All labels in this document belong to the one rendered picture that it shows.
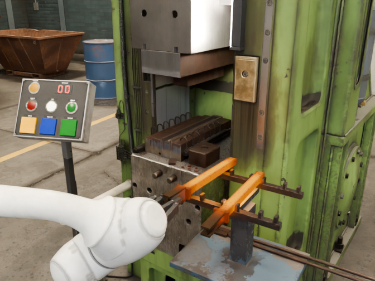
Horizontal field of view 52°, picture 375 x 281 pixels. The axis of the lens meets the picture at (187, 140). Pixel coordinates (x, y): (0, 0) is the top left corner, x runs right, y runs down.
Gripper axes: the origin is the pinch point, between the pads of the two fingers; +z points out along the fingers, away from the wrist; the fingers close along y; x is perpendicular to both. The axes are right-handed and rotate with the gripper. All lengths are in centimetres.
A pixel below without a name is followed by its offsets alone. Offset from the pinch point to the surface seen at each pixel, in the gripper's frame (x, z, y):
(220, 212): -2.9, 4.3, 12.8
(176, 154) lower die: -8, 43, -29
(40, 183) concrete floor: -101, 108, -219
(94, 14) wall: 22, 596, -641
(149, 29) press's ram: 43, 42, -42
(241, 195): -3.0, 17.0, 13.4
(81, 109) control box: 6, 35, -76
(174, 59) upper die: 32, 42, -29
